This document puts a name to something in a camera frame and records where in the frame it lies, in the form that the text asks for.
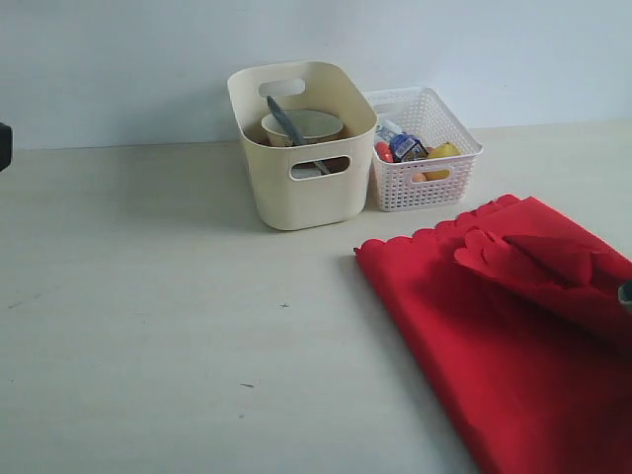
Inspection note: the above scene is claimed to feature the pale green ceramic bowl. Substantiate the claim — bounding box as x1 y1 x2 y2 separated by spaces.
261 109 345 147

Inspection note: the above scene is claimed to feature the white perforated plastic basket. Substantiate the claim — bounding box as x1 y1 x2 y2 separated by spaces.
364 87 483 211

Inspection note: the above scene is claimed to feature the red scalloped cloth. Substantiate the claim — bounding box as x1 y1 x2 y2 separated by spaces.
355 195 631 473

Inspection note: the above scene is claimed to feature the yellow lemon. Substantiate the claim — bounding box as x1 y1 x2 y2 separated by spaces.
425 142 461 181

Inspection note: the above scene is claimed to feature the brown wooden plate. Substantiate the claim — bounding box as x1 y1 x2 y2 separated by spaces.
314 156 351 175

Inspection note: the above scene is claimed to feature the red sausage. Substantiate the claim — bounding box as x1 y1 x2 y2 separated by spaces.
374 141 395 163

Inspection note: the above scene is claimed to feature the silver table knife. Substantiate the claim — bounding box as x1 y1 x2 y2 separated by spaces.
266 96 343 146

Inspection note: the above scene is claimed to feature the stainless steel cup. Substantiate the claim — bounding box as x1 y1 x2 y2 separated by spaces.
290 167 322 180

